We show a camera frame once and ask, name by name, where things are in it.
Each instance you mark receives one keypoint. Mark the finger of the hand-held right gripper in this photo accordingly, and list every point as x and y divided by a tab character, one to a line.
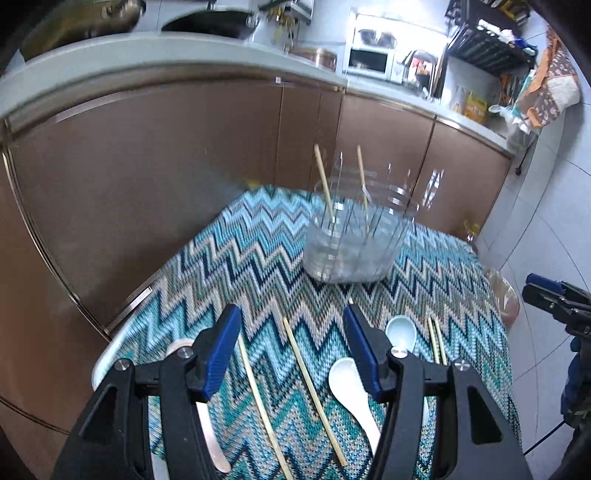
542	280
545	302

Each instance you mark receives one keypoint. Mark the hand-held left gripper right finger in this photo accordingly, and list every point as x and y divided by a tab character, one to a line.
361	350

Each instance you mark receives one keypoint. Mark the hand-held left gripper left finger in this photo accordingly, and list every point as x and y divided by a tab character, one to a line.
220	350

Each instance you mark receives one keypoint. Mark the white ceramic soup spoon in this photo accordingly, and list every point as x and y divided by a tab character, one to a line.
351	387

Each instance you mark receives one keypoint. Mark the light blue ceramic soup spoon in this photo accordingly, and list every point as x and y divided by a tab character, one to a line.
400	331

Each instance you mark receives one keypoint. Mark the pale pink ceramic soup spoon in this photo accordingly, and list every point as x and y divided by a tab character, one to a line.
210	429

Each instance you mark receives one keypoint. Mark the bin with plastic liner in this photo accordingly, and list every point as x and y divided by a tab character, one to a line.
503	295

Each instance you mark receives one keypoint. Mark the blue clothing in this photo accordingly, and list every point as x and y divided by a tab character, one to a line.
577	383

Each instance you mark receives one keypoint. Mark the cooking oil bottle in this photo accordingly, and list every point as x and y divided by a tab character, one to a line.
472	237

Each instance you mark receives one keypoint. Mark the chevron patterned knitted table mat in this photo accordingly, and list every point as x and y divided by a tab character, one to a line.
277	277

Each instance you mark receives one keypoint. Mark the clear plastic bag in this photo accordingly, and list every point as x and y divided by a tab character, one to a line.
512	129

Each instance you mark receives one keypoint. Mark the brown kitchen cabinet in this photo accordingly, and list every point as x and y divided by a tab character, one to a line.
161	184

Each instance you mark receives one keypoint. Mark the yellow packet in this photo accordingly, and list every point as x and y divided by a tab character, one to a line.
475	107

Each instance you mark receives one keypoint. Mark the patterned orange cloth bag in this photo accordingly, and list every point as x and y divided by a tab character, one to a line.
554	87

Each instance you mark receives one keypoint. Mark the black kettle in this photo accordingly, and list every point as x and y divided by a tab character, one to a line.
422	69

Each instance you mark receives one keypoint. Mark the white microwave oven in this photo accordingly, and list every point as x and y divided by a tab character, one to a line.
369	62

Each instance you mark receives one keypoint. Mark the white countertop cabinet with bowls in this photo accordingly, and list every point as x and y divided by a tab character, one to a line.
397	32

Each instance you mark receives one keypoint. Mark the grey kitchen countertop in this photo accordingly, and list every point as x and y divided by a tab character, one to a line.
184	57

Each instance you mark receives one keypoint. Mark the round copper tin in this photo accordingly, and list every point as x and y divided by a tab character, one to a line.
316	56

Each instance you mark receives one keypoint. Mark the black wok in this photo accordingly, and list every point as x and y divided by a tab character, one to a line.
210	23

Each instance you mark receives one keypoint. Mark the steel cooking pot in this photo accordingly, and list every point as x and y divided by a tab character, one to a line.
87	23

